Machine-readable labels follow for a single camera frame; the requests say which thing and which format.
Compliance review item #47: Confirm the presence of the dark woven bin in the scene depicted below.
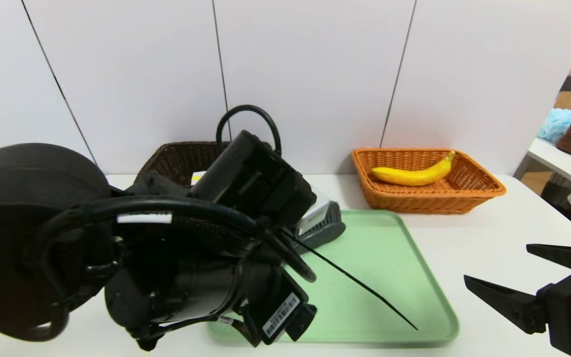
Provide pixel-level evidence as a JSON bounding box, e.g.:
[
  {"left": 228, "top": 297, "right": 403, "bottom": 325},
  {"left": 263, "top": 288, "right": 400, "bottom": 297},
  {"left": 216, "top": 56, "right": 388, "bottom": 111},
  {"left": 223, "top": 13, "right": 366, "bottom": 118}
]
[{"left": 542, "top": 176, "right": 571, "bottom": 216}]

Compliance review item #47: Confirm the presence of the light blue fluffy cloth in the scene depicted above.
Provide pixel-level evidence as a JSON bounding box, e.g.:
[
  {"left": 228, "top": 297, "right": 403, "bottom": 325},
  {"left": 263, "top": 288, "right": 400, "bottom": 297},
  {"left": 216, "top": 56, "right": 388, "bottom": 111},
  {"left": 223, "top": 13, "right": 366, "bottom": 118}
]
[{"left": 536, "top": 109, "right": 571, "bottom": 144}]

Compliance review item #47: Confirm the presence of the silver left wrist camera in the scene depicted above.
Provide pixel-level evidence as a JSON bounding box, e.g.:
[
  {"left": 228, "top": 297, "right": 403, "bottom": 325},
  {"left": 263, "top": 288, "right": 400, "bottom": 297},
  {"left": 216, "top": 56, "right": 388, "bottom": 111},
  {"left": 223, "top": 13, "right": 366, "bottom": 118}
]
[{"left": 295, "top": 188, "right": 332, "bottom": 237}]

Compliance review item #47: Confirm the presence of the grey brush with green handle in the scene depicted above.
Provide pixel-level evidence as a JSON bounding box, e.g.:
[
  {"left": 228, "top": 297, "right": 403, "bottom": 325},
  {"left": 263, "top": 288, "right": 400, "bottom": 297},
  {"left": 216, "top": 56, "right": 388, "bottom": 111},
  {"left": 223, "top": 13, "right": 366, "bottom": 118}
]
[{"left": 293, "top": 201, "right": 347, "bottom": 254}]

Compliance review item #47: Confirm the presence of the thin black cable tie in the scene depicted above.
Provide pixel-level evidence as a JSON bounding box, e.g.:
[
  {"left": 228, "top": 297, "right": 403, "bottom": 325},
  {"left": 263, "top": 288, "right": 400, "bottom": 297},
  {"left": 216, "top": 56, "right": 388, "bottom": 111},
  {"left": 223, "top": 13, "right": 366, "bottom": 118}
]
[{"left": 281, "top": 229, "right": 419, "bottom": 331}]

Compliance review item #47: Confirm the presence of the orange wicker basket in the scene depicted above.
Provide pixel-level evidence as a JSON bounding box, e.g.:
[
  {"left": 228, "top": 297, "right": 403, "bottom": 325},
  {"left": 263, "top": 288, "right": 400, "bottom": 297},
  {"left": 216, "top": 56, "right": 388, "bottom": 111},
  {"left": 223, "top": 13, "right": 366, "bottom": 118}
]
[{"left": 351, "top": 148, "right": 507, "bottom": 215}]

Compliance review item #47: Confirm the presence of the dark brown wicker basket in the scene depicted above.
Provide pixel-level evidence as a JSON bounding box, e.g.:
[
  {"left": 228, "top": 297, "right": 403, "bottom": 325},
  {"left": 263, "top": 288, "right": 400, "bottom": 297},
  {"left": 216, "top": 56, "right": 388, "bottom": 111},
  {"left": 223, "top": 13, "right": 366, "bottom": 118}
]
[{"left": 137, "top": 141, "right": 232, "bottom": 187}]

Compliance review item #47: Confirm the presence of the white side table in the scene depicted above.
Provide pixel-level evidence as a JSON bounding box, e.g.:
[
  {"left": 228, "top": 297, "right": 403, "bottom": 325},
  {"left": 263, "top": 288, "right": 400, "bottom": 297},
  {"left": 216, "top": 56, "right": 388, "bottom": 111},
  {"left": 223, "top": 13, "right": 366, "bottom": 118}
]
[{"left": 526, "top": 138, "right": 571, "bottom": 186}]

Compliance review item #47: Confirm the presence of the yellow banana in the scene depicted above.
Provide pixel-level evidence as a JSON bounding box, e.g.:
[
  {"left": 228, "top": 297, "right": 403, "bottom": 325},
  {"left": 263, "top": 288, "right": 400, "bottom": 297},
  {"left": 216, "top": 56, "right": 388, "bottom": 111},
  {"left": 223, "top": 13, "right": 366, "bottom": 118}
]
[{"left": 371, "top": 151, "right": 456, "bottom": 187}]

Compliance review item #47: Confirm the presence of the light green plastic tray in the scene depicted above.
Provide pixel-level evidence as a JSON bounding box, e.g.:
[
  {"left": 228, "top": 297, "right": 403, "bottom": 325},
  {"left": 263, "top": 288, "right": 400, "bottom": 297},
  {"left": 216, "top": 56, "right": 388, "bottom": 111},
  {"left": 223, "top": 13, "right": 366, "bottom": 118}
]
[{"left": 207, "top": 209, "right": 460, "bottom": 344}]

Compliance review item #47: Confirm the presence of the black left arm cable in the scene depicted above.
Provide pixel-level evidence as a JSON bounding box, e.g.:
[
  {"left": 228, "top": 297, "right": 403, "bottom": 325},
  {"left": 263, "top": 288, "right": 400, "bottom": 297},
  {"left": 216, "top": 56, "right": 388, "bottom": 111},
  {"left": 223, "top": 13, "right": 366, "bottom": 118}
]
[{"left": 33, "top": 105, "right": 317, "bottom": 343}]

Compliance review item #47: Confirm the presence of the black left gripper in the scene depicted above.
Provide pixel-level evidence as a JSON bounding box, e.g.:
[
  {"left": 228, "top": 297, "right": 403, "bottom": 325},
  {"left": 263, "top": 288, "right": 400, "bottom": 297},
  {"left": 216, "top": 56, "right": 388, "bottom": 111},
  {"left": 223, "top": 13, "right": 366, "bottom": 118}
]
[{"left": 232, "top": 257, "right": 318, "bottom": 348}]

